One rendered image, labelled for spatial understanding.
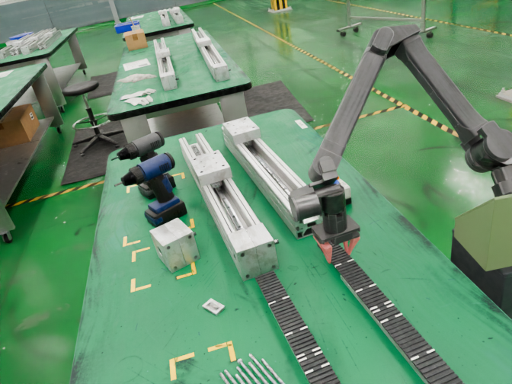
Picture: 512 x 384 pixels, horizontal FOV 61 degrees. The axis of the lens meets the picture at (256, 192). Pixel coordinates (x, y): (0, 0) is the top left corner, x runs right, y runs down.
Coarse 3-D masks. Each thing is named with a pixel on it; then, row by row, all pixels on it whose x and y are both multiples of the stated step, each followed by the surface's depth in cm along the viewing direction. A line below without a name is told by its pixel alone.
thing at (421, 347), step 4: (420, 344) 82; (424, 344) 82; (428, 344) 82; (408, 348) 82; (412, 348) 81; (416, 348) 81; (420, 348) 81; (424, 348) 81; (428, 348) 81; (404, 352) 82; (408, 352) 81; (412, 352) 81; (416, 352) 81; (420, 352) 81; (408, 356) 80; (412, 356) 80
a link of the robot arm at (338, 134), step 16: (384, 32) 108; (368, 48) 109; (384, 48) 106; (368, 64) 108; (352, 80) 107; (368, 80) 107; (352, 96) 105; (368, 96) 107; (336, 112) 105; (352, 112) 104; (336, 128) 103; (352, 128) 103; (336, 144) 101; (336, 160) 99; (320, 176) 99
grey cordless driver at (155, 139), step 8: (144, 136) 152; (152, 136) 152; (160, 136) 154; (128, 144) 149; (136, 144) 149; (144, 144) 150; (152, 144) 152; (160, 144) 154; (120, 152) 147; (128, 152) 148; (136, 152) 149; (144, 152) 151; (152, 152) 154; (112, 160) 146; (120, 160) 148; (144, 160) 154; (168, 176) 160; (144, 184) 158; (144, 192) 157; (152, 192) 156
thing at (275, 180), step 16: (240, 144) 166; (256, 144) 165; (240, 160) 167; (256, 160) 151; (272, 160) 150; (256, 176) 148; (272, 176) 145; (288, 176) 138; (272, 192) 133; (288, 192) 134; (288, 208) 121; (288, 224) 126; (304, 224) 120
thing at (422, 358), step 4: (432, 348) 81; (424, 352) 80; (428, 352) 80; (432, 352) 80; (416, 356) 80; (420, 356) 80; (424, 356) 80; (428, 356) 80; (432, 356) 79; (436, 356) 79; (412, 360) 79; (416, 360) 79; (420, 360) 79; (424, 360) 79; (428, 360) 79; (416, 364) 78; (420, 364) 79
